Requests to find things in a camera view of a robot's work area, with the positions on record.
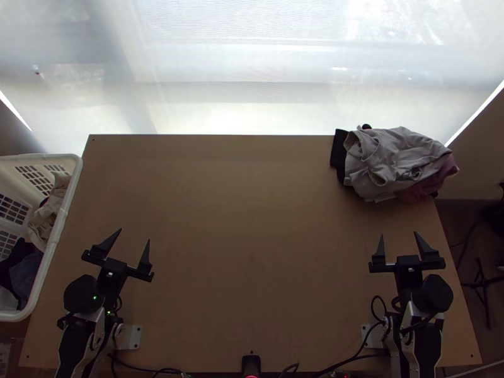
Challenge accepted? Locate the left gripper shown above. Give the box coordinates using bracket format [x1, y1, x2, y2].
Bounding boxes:
[81, 228, 154, 294]

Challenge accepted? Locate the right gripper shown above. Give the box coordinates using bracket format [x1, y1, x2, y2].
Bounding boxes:
[369, 231, 446, 294]

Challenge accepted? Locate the black tripod stand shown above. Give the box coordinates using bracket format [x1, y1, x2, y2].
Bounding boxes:
[462, 258, 504, 329]

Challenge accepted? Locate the heap of clothes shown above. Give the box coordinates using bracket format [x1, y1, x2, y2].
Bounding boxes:
[0, 171, 74, 312]

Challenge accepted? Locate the pile of folded clothes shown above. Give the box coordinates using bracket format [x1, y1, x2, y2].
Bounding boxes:
[329, 123, 461, 205]

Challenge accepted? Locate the white laundry basket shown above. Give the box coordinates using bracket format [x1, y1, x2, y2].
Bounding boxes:
[0, 153, 84, 323]

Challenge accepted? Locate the white sheer curtain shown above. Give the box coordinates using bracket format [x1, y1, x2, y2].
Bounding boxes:
[0, 0, 504, 137]

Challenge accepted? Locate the black cable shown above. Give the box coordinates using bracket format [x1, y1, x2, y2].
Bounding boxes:
[371, 295, 396, 328]
[112, 350, 191, 378]

